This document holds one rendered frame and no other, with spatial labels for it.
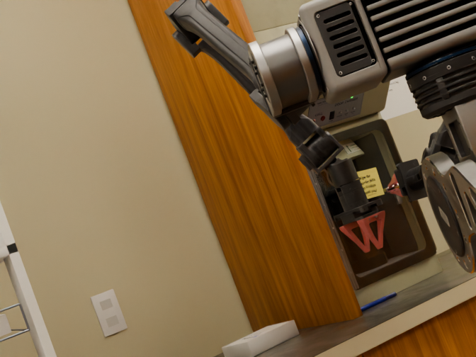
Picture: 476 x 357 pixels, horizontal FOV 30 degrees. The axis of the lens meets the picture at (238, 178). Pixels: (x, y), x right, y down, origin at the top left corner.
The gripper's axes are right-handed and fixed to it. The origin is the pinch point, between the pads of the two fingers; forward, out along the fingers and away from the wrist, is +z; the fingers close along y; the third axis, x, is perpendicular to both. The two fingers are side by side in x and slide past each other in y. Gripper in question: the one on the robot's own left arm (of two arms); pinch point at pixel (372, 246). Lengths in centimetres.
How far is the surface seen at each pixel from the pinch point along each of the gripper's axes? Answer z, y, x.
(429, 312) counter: 18.7, 2.5, -10.1
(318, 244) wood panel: -3.7, 26.2, -5.6
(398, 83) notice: -41, 75, -97
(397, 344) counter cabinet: 22.3, 5.6, -0.5
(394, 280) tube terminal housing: 13.3, 32.4, -28.3
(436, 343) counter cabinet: 26.3, 5.5, -11.1
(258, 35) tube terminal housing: -60, 33, -17
